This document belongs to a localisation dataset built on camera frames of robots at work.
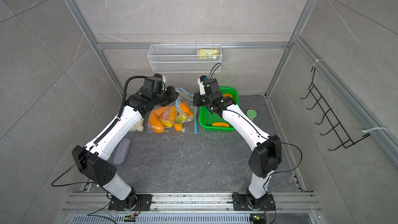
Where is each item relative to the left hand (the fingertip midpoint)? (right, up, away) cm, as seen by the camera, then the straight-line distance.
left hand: (181, 90), depth 76 cm
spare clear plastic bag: (+2, -4, +11) cm, 12 cm away
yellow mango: (+22, -20, +22) cm, 37 cm away
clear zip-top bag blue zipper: (-8, -14, +19) cm, 25 cm away
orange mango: (-19, -19, +20) cm, 33 cm away
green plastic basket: (+13, -16, +30) cm, 37 cm away
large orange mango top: (+1, -10, +16) cm, 19 cm away
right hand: (+6, -3, +5) cm, 8 cm away
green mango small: (-3, -15, +10) cm, 18 cm away
